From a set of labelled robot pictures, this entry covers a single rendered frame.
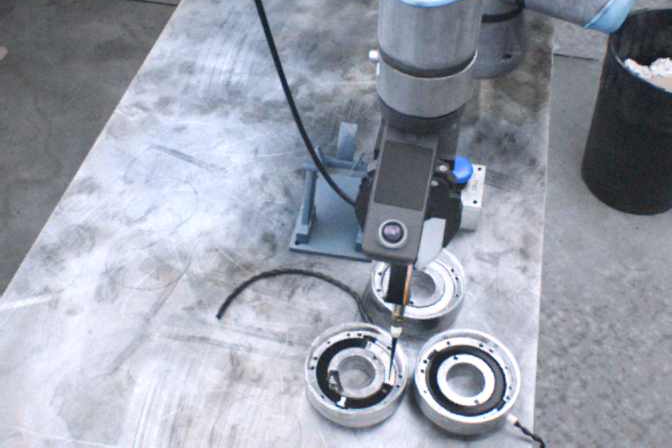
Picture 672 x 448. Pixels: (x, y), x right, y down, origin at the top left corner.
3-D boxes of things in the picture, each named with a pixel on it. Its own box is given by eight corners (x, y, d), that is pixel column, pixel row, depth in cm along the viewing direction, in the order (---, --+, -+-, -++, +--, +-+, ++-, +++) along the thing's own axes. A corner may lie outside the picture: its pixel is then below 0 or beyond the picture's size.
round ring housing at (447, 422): (391, 396, 82) (393, 376, 79) (451, 332, 88) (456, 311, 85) (474, 462, 78) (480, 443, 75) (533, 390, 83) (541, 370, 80)
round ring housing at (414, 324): (474, 331, 88) (479, 310, 85) (381, 346, 86) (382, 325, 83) (448, 257, 95) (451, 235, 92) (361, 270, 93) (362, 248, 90)
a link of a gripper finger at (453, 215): (461, 238, 74) (464, 171, 68) (460, 251, 73) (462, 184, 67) (411, 234, 75) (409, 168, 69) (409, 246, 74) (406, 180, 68)
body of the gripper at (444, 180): (457, 160, 76) (474, 58, 67) (449, 228, 70) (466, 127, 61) (378, 149, 77) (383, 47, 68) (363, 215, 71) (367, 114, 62)
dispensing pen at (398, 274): (372, 383, 78) (394, 219, 74) (377, 365, 82) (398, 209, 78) (395, 387, 78) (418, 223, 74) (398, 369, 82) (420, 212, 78)
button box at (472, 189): (476, 232, 97) (481, 205, 94) (418, 222, 98) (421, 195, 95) (482, 184, 103) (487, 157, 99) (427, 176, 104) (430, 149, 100)
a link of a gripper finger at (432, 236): (450, 235, 81) (451, 170, 74) (444, 281, 77) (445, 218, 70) (419, 232, 82) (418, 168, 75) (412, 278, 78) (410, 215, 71)
